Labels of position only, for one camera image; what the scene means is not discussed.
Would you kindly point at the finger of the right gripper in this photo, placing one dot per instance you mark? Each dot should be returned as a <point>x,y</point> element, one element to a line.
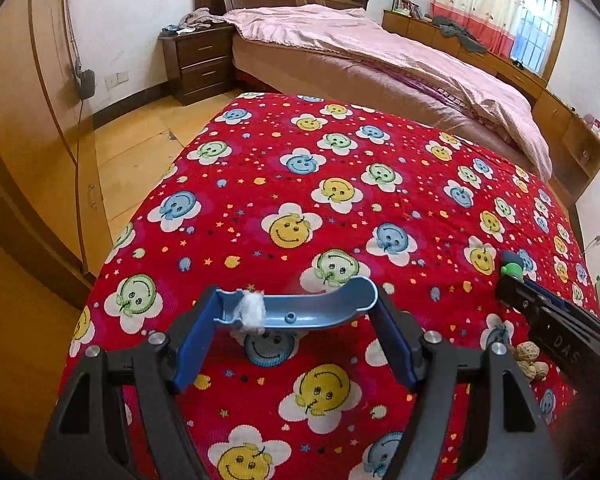
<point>558,305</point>
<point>525,297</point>

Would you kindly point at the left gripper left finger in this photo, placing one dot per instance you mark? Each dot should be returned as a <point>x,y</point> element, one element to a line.
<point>192,335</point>

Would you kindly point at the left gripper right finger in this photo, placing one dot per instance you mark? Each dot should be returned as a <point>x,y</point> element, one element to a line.
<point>399,334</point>

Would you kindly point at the blue plastic shoehorn piece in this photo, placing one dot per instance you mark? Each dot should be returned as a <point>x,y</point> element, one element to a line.
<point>308,312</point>

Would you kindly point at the green capped small bottle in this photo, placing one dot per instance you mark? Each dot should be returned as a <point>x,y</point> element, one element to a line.
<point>512,265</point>

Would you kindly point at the white crumpled paper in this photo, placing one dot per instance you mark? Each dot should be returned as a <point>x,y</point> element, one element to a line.
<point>250,313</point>

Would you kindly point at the long wooden cabinet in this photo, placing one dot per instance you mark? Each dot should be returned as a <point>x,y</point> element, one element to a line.
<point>574,147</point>

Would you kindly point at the red floral blanket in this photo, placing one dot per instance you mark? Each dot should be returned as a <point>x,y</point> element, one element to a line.
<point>296,194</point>

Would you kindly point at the wooden wardrobe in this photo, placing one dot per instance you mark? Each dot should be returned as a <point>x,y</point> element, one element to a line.
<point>52,218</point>

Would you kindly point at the window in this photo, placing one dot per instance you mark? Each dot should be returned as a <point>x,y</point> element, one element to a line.
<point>541,27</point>

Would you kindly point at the dark clothes pile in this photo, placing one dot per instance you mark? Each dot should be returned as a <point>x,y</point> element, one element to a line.
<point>449,28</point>

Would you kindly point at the black charger on wardrobe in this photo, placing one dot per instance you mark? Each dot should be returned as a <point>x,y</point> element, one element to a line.
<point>85,84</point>

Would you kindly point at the dark wooden nightstand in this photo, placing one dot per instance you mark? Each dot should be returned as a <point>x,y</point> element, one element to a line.
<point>199,64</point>

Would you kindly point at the pink duvet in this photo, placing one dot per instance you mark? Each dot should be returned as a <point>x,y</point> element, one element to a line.
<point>343,55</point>

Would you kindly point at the wooden bed frame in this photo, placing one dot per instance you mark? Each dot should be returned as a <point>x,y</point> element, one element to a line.
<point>332,49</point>

